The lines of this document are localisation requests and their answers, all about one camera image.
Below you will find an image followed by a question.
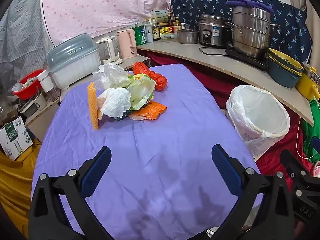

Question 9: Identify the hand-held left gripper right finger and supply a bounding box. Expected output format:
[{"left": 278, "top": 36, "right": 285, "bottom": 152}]
[{"left": 211, "top": 144, "right": 296, "bottom": 240}]

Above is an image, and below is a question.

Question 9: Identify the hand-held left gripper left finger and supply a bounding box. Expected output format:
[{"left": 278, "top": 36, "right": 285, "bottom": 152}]
[{"left": 28, "top": 146, "right": 113, "bottom": 240}]

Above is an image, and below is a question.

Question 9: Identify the yellow waffle sponge cloth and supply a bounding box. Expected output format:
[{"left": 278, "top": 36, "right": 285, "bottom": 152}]
[{"left": 87, "top": 82, "right": 100, "bottom": 131}]

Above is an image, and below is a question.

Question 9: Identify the white-lined trash bin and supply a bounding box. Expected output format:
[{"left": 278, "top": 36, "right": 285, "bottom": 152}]
[{"left": 226, "top": 85, "right": 291, "bottom": 158}]

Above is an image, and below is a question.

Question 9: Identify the white paper towel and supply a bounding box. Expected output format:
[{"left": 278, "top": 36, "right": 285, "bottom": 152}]
[{"left": 98, "top": 88, "right": 132, "bottom": 118}]

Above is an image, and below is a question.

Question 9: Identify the orange plastic bag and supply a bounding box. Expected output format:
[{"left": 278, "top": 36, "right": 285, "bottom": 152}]
[{"left": 129, "top": 101, "right": 167, "bottom": 121}]

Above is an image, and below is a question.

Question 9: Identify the yellow-green plastic bag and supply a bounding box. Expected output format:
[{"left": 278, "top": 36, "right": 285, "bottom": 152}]
[{"left": 126, "top": 73, "right": 157, "bottom": 111}]

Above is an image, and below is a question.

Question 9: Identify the clear plastic bag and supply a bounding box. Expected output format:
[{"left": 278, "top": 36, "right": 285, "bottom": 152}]
[{"left": 93, "top": 63, "right": 131, "bottom": 91}]

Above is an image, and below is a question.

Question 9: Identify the red plastic bag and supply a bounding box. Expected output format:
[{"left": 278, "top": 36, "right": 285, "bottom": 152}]
[{"left": 132, "top": 62, "right": 168, "bottom": 91}]

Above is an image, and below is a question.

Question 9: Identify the green plastic bag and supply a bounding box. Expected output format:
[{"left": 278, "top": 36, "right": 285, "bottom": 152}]
[{"left": 301, "top": 98, "right": 320, "bottom": 166}]

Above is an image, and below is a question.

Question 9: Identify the purple tablecloth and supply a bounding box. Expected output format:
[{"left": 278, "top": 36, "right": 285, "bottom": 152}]
[{"left": 31, "top": 64, "right": 263, "bottom": 240}]

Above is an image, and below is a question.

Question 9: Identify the yellow and blue basin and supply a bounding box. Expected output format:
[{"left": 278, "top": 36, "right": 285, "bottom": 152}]
[
  {"left": 268, "top": 48, "right": 304, "bottom": 72},
  {"left": 267, "top": 59, "right": 303, "bottom": 89},
  {"left": 268, "top": 55, "right": 303, "bottom": 75}
]

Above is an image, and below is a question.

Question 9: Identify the white printed cardboard box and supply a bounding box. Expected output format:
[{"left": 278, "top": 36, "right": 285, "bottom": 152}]
[{"left": 0, "top": 116, "right": 34, "bottom": 161}]

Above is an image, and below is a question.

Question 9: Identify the red cloth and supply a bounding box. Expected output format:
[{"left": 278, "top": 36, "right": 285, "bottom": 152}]
[{"left": 147, "top": 52, "right": 312, "bottom": 195}]

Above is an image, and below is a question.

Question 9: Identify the white plastic cup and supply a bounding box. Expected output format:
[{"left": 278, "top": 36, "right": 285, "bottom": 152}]
[{"left": 37, "top": 70, "right": 54, "bottom": 93}]

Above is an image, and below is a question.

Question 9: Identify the red plastic basin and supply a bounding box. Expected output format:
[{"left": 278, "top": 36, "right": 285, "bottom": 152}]
[{"left": 12, "top": 69, "right": 46, "bottom": 100}]

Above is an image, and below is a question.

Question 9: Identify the black induction cooktop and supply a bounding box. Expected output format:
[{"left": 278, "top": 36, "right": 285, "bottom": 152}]
[{"left": 225, "top": 48, "right": 270, "bottom": 71}]

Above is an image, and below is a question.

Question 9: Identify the white dish box grey lid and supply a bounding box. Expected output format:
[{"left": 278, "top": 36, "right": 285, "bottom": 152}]
[{"left": 46, "top": 33, "right": 101, "bottom": 91}]

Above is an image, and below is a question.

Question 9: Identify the white electric kettle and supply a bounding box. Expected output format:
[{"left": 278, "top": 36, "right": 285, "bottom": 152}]
[{"left": 96, "top": 36, "right": 123, "bottom": 65}]

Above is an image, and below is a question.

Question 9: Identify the pink electric kettle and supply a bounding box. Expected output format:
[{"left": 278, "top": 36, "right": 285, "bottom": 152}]
[{"left": 117, "top": 28, "right": 138, "bottom": 60}]

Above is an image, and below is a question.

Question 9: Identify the large steel steamer pot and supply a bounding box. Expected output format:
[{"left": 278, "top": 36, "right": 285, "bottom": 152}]
[{"left": 226, "top": 6, "right": 281, "bottom": 60}]

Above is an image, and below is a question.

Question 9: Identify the steel rice cooker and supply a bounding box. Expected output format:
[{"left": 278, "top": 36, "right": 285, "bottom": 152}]
[{"left": 198, "top": 14, "right": 231, "bottom": 49}]

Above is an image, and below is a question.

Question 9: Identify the small steel pot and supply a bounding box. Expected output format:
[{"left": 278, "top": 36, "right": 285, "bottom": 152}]
[{"left": 177, "top": 24, "right": 200, "bottom": 45}]

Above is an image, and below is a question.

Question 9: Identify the green tin can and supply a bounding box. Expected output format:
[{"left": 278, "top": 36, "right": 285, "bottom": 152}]
[{"left": 132, "top": 25, "right": 148, "bottom": 46}]

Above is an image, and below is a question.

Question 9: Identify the clear food container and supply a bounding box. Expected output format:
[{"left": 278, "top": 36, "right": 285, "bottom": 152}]
[{"left": 160, "top": 32, "right": 178, "bottom": 42}]

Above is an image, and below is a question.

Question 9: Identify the white bottle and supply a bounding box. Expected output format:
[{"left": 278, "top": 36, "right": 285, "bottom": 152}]
[{"left": 146, "top": 23, "right": 154, "bottom": 43}]

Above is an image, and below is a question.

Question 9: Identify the dark sauce bottle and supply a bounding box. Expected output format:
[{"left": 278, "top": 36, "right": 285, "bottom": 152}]
[{"left": 152, "top": 18, "right": 161, "bottom": 41}]

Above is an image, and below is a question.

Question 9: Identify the grey plastic sheet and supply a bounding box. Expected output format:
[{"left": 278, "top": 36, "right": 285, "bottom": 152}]
[{"left": 0, "top": 0, "right": 48, "bottom": 93}]

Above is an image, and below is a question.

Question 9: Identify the purple cloth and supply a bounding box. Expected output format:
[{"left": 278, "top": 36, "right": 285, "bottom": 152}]
[{"left": 226, "top": 0, "right": 275, "bottom": 13}]

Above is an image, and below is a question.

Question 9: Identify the pink dotted sheet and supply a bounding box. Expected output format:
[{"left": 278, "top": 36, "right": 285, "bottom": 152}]
[{"left": 39, "top": 0, "right": 178, "bottom": 45}]

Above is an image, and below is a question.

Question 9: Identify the navy floral cloth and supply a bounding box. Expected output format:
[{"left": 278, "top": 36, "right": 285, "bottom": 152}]
[{"left": 170, "top": 0, "right": 313, "bottom": 63}]

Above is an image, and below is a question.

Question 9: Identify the white cable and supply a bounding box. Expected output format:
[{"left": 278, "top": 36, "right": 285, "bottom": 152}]
[{"left": 296, "top": 117, "right": 318, "bottom": 159}]

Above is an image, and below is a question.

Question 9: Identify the yellow pot with handle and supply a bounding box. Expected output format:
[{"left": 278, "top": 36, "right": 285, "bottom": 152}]
[{"left": 295, "top": 63, "right": 320, "bottom": 101}]

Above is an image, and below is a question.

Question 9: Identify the black power cable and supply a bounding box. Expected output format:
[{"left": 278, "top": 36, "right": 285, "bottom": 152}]
[{"left": 199, "top": 46, "right": 227, "bottom": 56}]

